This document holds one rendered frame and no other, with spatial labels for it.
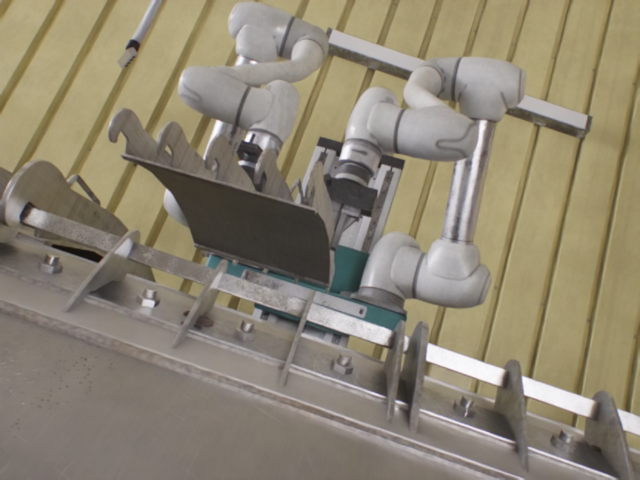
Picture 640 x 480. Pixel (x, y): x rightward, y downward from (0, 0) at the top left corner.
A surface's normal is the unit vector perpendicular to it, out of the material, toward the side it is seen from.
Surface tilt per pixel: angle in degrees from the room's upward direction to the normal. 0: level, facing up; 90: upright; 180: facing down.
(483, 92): 125
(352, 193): 90
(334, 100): 90
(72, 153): 90
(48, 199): 90
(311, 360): 29
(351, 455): 38
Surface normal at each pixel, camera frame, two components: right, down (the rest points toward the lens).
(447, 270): -0.38, 0.05
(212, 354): 0.31, -0.92
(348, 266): -0.02, -0.33
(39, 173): 0.95, 0.33
